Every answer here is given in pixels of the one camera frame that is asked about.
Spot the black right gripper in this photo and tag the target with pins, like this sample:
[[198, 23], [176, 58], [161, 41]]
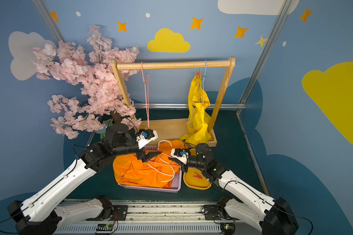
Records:
[[183, 164]]

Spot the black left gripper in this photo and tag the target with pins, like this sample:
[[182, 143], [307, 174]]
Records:
[[141, 151]]

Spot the light orange shorts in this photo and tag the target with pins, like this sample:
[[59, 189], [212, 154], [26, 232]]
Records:
[[147, 170]]

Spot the pink wire hanger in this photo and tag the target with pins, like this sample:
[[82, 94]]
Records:
[[165, 147], [146, 90]]

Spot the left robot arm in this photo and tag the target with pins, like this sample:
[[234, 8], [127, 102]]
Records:
[[42, 214]]

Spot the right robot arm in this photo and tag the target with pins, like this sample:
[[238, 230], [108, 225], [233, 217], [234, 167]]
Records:
[[262, 212]]

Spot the yellow shorts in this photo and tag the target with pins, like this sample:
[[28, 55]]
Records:
[[198, 120]]

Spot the yellow plastic tray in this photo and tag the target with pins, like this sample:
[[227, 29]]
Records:
[[195, 184]]

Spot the pink plastic basket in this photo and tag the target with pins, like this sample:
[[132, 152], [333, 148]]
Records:
[[176, 185]]

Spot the green plant decoration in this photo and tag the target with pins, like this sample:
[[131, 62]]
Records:
[[106, 124]]

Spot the pink cherry blossom tree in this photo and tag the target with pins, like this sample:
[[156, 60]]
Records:
[[94, 73]]

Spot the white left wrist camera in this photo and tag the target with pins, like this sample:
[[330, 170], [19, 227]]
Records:
[[145, 136]]

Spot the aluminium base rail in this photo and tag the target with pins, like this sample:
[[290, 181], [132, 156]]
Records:
[[145, 217]]

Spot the light blue wire hanger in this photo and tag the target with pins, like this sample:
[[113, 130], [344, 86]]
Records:
[[203, 81]]

